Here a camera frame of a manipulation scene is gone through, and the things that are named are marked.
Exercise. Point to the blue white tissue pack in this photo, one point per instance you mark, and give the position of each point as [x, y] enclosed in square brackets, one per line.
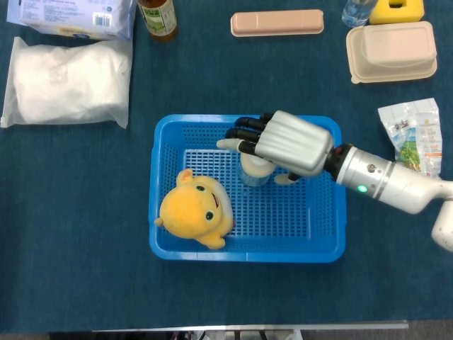
[70, 17]

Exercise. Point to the beige plastic lunch box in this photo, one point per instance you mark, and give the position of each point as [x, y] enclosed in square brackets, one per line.
[389, 53]

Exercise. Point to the yellow sponge block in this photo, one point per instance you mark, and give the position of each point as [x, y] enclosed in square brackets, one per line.
[382, 12]

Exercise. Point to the amber tea bottle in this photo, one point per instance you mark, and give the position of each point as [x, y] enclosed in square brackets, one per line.
[159, 21]

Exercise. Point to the white soft plastic-wrapped pack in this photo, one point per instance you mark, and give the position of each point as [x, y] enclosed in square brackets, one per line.
[67, 85]

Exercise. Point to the blue plastic perforated basket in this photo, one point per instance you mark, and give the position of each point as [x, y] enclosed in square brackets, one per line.
[276, 219]

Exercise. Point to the clear water bottle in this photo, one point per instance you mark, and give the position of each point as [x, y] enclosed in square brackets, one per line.
[355, 12]

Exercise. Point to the white milk bottle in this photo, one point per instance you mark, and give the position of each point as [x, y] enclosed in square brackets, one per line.
[253, 173]

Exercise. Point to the yellow plush toy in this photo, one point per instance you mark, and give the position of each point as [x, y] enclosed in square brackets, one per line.
[187, 212]

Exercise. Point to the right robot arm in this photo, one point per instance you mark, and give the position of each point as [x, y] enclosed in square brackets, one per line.
[385, 180]

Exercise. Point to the teal table cloth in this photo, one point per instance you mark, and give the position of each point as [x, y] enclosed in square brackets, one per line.
[106, 283]

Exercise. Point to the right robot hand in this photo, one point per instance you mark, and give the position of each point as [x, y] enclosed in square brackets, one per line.
[293, 141]

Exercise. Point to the pink long plastic case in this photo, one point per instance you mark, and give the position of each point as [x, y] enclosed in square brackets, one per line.
[276, 23]

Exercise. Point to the white printed snack bag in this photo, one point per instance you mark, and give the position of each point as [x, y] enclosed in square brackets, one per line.
[414, 141]

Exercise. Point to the silver metal rail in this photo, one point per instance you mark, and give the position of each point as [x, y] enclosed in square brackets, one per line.
[247, 325]

